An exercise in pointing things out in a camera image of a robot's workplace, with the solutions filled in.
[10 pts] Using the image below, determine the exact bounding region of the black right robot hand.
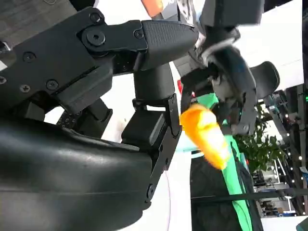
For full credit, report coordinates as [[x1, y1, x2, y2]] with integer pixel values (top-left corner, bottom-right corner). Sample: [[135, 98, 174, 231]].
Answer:
[[0, 6, 197, 231]]

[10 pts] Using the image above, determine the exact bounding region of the black office chair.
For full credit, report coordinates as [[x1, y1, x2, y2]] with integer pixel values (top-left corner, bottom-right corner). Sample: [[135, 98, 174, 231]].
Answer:
[[249, 61, 281, 100]]

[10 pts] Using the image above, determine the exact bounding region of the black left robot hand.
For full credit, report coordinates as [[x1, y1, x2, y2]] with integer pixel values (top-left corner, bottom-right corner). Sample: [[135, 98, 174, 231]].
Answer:
[[180, 45, 257, 135]]

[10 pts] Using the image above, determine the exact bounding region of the green leafy plant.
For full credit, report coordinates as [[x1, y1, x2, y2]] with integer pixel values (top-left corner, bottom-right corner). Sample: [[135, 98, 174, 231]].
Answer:
[[234, 103, 288, 180]]

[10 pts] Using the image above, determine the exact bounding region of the orange box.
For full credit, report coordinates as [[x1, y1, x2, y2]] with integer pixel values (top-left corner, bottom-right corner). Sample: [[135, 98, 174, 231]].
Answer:
[[141, 0, 167, 18]]

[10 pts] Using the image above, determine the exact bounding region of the green and black fabric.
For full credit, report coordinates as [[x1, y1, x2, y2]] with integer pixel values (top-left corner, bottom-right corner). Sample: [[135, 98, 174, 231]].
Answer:
[[191, 92, 264, 231]]

